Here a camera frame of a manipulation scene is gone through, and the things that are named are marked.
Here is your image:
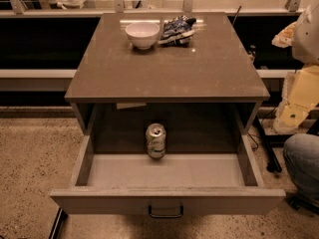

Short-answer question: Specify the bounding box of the green 7up soda can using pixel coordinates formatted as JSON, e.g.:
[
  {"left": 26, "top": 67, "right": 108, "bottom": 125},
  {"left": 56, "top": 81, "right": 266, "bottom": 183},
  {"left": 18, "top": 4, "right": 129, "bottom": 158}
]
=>
[{"left": 146, "top": 123, "right": 166, "bottom": 159}]

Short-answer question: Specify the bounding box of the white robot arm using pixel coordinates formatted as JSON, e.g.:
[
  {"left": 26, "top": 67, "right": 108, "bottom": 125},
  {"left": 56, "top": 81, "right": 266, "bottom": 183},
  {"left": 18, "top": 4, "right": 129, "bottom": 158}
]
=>
[{"left": 272, "top": 0, "right": 319, "bottom": 132}]

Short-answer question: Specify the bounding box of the paper label under counter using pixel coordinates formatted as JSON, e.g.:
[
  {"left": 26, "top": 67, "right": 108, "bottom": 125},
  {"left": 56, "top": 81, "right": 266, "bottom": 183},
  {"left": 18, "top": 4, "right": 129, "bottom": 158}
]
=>
[{"left": 116, "top": 103, "right": 147, "bottom": 110}]

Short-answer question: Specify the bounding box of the brown cabinet with counter top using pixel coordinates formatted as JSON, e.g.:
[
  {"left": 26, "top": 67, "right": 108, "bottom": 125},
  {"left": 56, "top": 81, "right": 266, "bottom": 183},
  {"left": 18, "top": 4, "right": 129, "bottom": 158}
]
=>
[{"left": 64, "top": 11, "right": 271, "bottom": 136}]

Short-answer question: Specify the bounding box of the open grey top drawer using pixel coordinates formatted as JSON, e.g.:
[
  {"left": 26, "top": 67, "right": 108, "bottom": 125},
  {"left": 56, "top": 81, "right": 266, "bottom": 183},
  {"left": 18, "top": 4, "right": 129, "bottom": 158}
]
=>
[{"left": 51, "top": 104, "right": 285, "bottom": 216}]

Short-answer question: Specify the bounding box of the white ceramic bowl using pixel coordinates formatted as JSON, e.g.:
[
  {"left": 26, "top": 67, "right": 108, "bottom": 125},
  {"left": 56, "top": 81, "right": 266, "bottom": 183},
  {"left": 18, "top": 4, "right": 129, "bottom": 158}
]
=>
[{"left": 126, "top": 22, "right": 160, "bottom": 50}]

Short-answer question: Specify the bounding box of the blue crumpled chip bag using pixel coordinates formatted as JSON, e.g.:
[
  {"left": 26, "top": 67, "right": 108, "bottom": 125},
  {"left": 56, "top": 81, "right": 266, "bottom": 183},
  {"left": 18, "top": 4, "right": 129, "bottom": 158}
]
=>
[{"left": 159, "top": 15, "right": 196, "bottom": 46}]

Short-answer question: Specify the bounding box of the black stand leg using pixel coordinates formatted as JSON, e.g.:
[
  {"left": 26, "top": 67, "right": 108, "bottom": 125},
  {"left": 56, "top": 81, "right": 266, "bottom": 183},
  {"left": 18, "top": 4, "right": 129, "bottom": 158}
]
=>
[{"left": 253, "top": 118, "right": 282, "bottom": 173}]

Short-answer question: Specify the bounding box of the person's knee in jeans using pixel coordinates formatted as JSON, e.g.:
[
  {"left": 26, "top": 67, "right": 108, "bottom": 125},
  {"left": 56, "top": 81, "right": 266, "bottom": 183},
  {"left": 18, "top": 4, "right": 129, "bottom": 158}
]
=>
[{"left": 283, "top": 133, "right": 319, "bottom": 201}]

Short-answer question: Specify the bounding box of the black metal drawer handle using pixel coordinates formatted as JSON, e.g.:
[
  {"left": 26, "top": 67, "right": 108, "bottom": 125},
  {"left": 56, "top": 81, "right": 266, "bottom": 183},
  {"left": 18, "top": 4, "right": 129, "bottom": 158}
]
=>
[{"left": 148, "top": 205, "right": 184, "bottom": 219}]

